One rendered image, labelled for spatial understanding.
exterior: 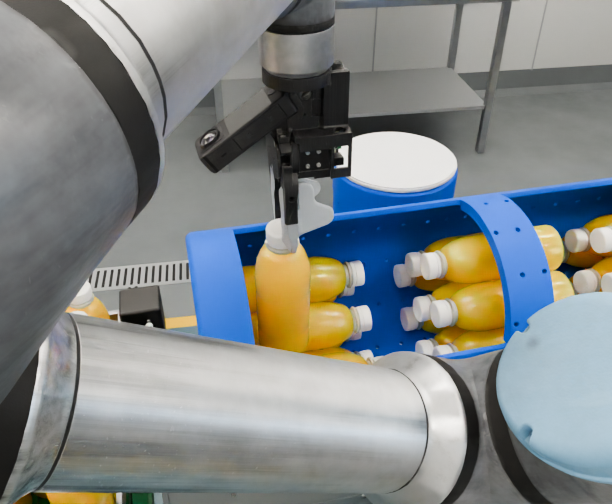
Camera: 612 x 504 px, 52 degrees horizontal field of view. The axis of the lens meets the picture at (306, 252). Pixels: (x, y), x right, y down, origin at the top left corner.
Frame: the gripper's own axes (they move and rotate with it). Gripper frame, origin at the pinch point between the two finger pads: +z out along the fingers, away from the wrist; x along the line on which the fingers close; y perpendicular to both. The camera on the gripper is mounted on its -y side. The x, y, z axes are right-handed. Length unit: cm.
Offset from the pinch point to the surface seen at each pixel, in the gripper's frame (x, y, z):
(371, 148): 65, 34, 25
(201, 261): 3.9, -9.9, 5.3
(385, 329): 12.4, 19.4, 31.5
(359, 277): 9.4, 13.2, 16.6
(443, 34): 325, 172, 86
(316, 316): 5.1, 5.4, 19.0
